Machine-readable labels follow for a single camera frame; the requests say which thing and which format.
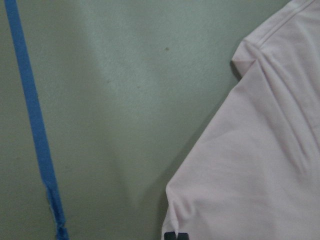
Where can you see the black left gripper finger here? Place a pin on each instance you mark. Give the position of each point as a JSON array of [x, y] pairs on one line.
[[183, 236]]

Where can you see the pink Snoopy t-shirt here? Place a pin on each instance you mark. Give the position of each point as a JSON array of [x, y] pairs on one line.
[[254, 173]]

